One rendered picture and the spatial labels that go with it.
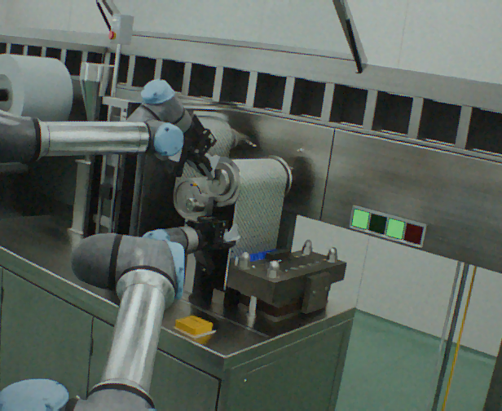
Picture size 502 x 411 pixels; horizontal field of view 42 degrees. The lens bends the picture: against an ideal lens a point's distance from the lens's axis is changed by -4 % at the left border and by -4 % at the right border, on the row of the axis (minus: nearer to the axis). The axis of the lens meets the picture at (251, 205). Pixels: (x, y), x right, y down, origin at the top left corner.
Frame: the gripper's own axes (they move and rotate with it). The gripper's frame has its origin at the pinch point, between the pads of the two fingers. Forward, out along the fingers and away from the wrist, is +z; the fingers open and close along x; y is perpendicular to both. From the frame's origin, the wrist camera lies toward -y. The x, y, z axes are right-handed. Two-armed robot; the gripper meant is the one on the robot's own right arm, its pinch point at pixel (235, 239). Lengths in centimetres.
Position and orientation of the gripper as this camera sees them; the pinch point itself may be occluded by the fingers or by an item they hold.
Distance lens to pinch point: 199.7
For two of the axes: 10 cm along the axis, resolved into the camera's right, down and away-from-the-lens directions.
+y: 1.4, -9.7, -1.9
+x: -7.8, -2.3, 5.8
